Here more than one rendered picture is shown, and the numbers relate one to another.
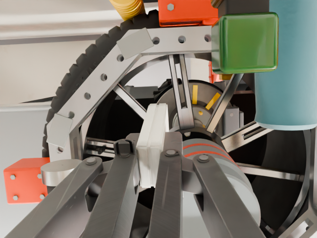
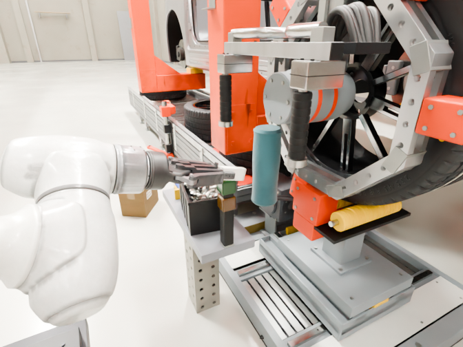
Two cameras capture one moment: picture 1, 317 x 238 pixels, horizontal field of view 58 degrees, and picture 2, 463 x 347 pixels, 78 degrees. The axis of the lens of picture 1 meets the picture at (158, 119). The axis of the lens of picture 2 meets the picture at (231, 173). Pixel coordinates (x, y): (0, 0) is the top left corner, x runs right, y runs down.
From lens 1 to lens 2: 0.64 m
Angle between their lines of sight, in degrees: 71
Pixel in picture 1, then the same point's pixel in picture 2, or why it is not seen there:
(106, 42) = (375, 200)
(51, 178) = (289, 163)
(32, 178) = (434, 127)
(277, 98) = (262, 144)
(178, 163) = not seen: hidden behind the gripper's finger
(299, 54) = (255, 160)
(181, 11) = (311, 194)
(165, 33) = (321, 187)
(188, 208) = (283, 108)
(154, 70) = not seen: outside the picture
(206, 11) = (302, 188)
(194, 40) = (311, 177)
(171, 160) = not seen: hidden behind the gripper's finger
